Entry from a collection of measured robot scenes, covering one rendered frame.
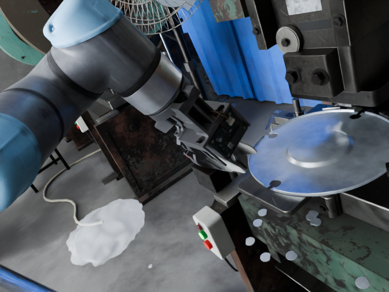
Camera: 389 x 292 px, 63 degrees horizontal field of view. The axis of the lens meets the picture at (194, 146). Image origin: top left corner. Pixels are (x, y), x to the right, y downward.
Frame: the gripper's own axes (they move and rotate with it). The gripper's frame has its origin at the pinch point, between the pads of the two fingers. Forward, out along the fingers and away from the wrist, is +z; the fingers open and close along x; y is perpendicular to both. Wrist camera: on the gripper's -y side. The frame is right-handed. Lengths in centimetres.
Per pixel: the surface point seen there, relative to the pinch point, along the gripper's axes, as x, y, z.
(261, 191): -1.2, -0.4, 9.0
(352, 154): 13.0, 8.7, 15.4
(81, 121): 2, -199, 31
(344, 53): 24.1, 8.2, 0.3
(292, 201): -0.8, 6.5, 9.2
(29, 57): 30, -302, -13
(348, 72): 22.6, 8.3, 3.5
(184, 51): 46, -82, 17
